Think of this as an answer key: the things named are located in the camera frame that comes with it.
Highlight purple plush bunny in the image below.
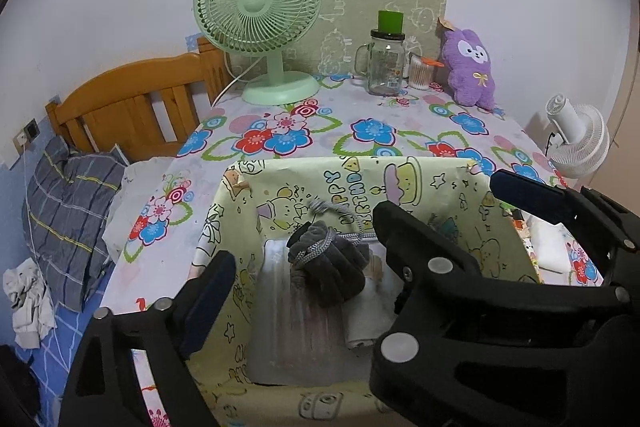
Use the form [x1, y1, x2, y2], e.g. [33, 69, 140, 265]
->
[440, 29, 496, 110]

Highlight cotton swab container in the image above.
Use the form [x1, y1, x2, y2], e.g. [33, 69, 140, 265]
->
[408, 53, 445, 90]

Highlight green desk fan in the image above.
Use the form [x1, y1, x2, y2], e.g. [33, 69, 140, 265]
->
[193, 0, 321, 106]

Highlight beige cartoon wall board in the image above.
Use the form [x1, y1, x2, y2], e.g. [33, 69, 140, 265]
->
[283, 0, 447, 76]

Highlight dark grey knit glove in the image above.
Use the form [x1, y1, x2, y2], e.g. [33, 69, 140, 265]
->
[286, 220, 370, 308]

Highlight white face mask pack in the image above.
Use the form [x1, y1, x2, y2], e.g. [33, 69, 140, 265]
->
[527, 216, 572, 273]

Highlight wooden bed headboard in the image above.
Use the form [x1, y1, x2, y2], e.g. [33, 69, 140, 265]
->
[46, 37, 231, 161]

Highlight glass mason jar mug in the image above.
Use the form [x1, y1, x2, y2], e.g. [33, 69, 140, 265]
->
[354, 10, 406, 96]

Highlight grey plaid pillow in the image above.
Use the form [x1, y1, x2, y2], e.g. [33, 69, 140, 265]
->
[23, 135, 125, 312]

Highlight floral tablecloth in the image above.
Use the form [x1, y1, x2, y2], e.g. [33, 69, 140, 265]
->
[98, 74, 604, 427]

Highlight white standing fan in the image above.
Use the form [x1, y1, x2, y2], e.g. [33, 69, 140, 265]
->
[546, 93, 611, 180]

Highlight crumpled white cloth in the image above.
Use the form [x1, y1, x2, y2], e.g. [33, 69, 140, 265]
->
[2, 258, 56, 350]

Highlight rolled white towel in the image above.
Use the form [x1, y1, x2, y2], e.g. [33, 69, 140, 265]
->
[342, 274, 402, 349]

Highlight yellow cartoon storage box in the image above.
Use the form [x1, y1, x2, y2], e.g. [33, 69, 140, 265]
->
[188, 156, 540, 426]

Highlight wall power socket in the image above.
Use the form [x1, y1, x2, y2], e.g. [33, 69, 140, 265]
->
[13, 119, 40, 155]

